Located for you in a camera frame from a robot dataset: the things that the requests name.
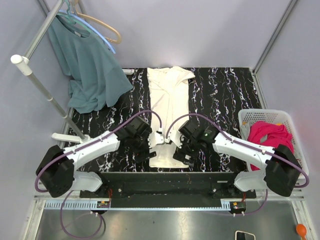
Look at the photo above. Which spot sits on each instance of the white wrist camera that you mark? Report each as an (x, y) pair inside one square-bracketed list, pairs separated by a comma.
[(155, 138), (174, 136)]

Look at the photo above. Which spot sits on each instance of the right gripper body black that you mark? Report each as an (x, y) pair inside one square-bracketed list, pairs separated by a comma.
[(188, 148)]

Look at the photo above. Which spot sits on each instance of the teal t shirt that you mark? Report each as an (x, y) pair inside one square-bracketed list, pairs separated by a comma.
[(97, 79)]

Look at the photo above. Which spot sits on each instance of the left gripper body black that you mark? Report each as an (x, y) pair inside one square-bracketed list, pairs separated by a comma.
[(141, 146)]

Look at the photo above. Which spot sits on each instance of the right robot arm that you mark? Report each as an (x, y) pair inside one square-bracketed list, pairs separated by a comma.
[(278, 169)]

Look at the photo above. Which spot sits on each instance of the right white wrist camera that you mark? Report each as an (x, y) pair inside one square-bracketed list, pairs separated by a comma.
[(174, 136)]

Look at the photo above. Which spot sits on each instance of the aluminium corner frame post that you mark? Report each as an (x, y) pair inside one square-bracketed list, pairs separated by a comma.
[(275, 34)]

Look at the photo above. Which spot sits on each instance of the smartphone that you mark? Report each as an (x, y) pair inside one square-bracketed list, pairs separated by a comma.
[(242, 235)]

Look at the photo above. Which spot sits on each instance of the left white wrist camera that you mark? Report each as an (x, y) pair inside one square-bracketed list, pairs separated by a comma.
[(155, 138)]

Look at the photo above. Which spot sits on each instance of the white cable duct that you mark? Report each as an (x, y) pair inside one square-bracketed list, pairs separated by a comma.
[(77, 205)]

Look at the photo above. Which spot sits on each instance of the green hanger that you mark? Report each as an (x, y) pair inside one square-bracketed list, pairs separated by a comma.
[(71, 18)]

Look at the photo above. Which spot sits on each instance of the tan wooden hanger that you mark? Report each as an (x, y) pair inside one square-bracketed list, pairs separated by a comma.
[(80, 11)]

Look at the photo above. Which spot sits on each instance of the white t shirt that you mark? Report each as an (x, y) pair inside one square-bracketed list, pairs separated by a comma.
[(169, 98)]

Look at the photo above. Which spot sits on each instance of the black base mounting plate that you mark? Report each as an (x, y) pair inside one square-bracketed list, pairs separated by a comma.
[(168, 190)]

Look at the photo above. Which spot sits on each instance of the orange maraca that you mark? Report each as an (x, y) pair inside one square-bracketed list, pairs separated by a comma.
[(301, 231)]

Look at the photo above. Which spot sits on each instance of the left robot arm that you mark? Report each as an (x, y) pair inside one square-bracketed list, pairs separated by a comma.
[(59, 168)]

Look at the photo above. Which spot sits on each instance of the pink t shirt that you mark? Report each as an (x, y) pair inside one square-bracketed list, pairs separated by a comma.
[(271, 135)]

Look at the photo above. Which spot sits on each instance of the white laundry basket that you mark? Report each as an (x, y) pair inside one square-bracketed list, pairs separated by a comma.
[(273, 116)]

